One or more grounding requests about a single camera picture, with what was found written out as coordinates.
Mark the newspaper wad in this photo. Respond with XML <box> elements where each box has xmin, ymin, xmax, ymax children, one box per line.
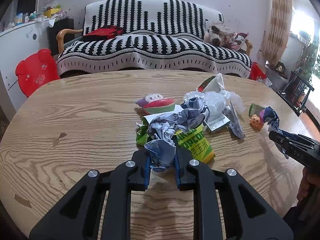
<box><xmin>144</xmin><ymin>98</ymin><xmax>210</xmax><ymax>172</ymax></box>

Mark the white paper cup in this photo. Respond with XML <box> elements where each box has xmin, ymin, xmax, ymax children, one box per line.
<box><xmin>196</xmin><ymin>73</ymin><xmax>225</xmax><ymax>93</ymax></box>

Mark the person right hand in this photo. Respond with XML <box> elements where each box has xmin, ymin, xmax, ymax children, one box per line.
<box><xmin>297</xmin><ymin>167</ymin><xmax>320</xmax><ymax>202</ymax></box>

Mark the black plant stand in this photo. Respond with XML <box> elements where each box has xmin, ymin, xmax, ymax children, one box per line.
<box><xmin>277</xmin><ymin>71</ymin><xmax>315</xmax><ymax>116</ymax></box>

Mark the purple orange toy figure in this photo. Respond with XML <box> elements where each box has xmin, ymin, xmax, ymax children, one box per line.
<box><xmin>248</xmin><ymin>103</ymin><xmax>265</xmax><ymax>130</ymax></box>

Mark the green potted plant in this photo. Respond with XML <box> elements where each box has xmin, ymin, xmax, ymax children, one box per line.
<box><xmin>293</xmin><ymin>34</ymin><xmax>319</xmax><ymax>84</ymax></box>

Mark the green popcorn snack bag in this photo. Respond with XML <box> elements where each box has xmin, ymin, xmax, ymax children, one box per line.
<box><xmin>136</xmin><ymin>120</ymin><xmax>215</xmax><ymax>163</ymax></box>

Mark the red bag on floor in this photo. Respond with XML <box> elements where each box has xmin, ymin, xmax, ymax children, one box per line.
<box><xmin>249</xmin><ymin>62</ymin><xmax>267</xmax><ymax>81</ymax></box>

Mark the white medicine box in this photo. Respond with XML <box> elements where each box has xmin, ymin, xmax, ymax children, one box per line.
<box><xmin>204</xmin><ymin>113</ymin><xmax>230</xmax><ymax>133</ymax></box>

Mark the clear crumpled plastic wrap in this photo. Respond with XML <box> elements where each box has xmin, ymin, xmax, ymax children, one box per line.
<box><xmin>183</xmin><ymin>89</ymin><xmax>246</xmax><ymax>117</ymax></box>

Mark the pink patterned cushion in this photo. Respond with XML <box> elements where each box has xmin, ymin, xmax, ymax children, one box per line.
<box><xmin>226</xmin><ymin>33</ymin><xmax>248</xmax><ymax>51</ymax></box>

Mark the beige patterned curtain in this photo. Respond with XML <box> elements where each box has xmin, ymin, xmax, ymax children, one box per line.
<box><xmin>261</xmin><ymin>0</ymin><xmax>292</xmax><ymax>66</ymax></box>

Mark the watermelon plush toy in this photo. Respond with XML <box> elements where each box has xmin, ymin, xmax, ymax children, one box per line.
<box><xmin>135</xmin><ymin>93</ymin><xmax>175</xmax><ymax>114</ymax></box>

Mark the plush toy on sofa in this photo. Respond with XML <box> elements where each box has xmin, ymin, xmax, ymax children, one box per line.
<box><xmin>203</xmin><ymin>21</ymin><xmax>235</xmax><ymax>47</ymax></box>

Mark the red pig stool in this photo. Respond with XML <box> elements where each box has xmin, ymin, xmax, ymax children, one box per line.
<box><xmin>15</xmin><ymin>49</ymin><xmax>60</xmax><ymax>97</ymax></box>

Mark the white cabinet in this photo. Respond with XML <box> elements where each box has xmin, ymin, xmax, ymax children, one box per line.
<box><xmin>0</xmin><ymin>20</ymin><xmax>49</xmax><ymax>110</ymax></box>

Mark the red cloth on sofa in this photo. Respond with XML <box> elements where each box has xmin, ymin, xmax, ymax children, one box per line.
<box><xmin>82</xmin><ymin>25</ymin><xmax>124</xmax><ymax>42</ymax></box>

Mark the black white striped sofa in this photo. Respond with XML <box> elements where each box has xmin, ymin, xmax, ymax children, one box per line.
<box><xmin>56</xmin><ymin>0</ymin><xmax>252</xmax><ymax>78</ymax></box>

